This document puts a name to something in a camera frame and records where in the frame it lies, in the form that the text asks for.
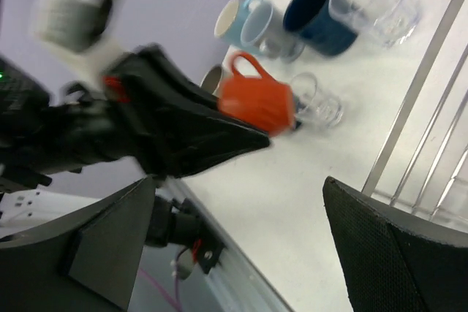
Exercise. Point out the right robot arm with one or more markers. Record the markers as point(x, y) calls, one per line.
point(29, 206)

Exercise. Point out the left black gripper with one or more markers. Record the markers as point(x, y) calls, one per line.
point(170, 125)

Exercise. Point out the metal wire dish rack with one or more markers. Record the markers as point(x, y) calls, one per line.
point(422, 166)

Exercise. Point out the light blue mug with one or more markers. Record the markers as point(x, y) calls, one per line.
point(231, 21)

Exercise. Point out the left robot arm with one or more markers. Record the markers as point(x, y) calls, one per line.
point(26, 117)

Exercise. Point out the pale grey-blue mug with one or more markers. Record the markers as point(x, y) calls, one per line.
point(263, 30)

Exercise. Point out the orange cup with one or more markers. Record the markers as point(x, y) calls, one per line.
point(259, 100)

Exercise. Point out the cream cup brown band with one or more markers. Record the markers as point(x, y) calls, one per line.
point(213, 79)

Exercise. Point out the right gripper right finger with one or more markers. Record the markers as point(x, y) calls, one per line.
point(391, 260)

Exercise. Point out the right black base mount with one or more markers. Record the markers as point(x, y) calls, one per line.
point(181, 223)

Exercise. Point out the small dark blue cup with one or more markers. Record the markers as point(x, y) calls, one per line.
point(298, 109)

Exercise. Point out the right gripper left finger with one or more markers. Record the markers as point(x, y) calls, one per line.
point(87, 259)

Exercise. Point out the small clear glass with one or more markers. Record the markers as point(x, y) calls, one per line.
point(321, 108)

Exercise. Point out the clear faceted glass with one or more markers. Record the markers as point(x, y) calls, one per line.
point(387, 22)

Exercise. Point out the large dark blue mug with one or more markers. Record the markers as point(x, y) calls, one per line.
point(311, 22)

